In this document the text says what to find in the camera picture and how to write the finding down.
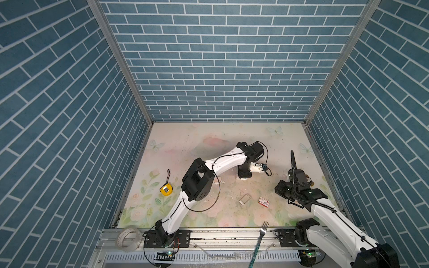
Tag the clear tape roll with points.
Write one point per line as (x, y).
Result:
(129, 239)

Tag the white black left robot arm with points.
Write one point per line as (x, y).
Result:
(198, 180)

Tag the green handled fork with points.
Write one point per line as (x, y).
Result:
(262, 233)

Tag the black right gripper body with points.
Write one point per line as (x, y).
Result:
(286, 190)

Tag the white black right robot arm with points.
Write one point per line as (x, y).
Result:
(329, 229)

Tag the red white staple box sleeve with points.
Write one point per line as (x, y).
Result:
(264, 202)

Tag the aluminium corner post left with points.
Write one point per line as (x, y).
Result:
(103, 23)

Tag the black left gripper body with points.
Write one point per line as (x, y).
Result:
(244, 170)

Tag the white staple box tray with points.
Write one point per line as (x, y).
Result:
(246, 198)

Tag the yellow small object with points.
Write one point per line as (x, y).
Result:
(166, 189)

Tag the aluminium corner post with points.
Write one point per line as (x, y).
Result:
(355, 34)
(103, 23)

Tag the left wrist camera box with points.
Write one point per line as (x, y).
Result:
(258, 168)

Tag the aluminium corner post right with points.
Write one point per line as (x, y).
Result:
(355, 34)

